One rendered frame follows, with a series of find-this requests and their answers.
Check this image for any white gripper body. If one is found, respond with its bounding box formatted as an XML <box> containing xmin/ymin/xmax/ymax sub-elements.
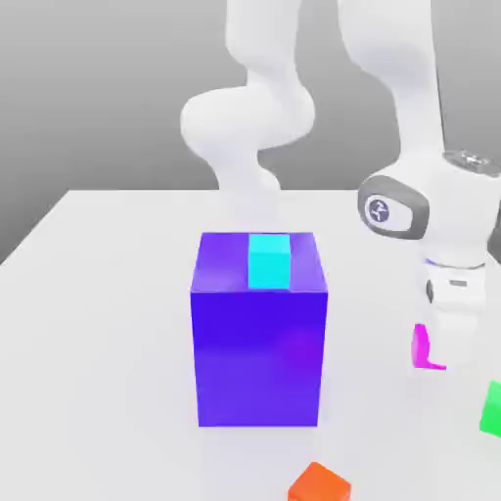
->
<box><xmin>427</xmin><ymin>307</ymin><xmax>488</xmax><ymax>366</ymax></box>

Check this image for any small magenta cube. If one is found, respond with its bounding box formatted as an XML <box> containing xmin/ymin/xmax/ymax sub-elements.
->
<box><xmin>411</xmin><ymin>323</ymin><xmax>448</xmax><ymax>372</ymax></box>

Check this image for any small green cube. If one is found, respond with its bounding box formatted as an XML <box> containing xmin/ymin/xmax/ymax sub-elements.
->
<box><xmin>478</xmin><ymin>380</ymin><xmax>501</xmax><ymax>438</ymax></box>

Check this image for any small cyan cube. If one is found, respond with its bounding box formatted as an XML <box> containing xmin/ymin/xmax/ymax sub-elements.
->
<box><xmin>247</xmin><ymin>233</ymin><xmax>292</xmax><ymax>292</ymax></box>

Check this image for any small orange cube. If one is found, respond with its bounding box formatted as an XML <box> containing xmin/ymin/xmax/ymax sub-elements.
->
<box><xmin>287</xmin><ymin>461</ymin><xmax>352</xmax><ymax>501</ymax></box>

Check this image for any large purple box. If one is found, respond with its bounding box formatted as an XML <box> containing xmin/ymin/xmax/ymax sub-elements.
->
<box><xmin>190</xmin><ymin>231</ymin><xmax>329</xmax><ymax>429</ymax></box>

